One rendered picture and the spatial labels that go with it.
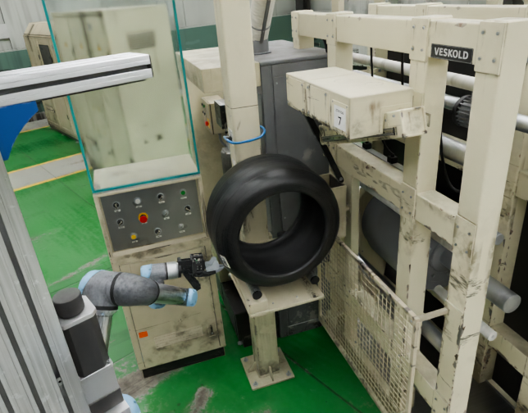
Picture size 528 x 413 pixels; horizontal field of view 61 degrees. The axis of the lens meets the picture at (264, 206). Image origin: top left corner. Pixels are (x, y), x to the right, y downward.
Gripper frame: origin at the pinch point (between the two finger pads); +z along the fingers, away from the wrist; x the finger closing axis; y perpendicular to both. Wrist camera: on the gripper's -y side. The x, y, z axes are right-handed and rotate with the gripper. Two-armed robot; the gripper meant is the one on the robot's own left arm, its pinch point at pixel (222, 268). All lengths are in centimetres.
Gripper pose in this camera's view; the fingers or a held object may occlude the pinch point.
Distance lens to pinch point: 204.7
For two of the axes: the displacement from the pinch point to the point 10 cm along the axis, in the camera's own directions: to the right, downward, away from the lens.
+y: 0.4, -9.2, -4.0
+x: -3.1, -3.9, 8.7
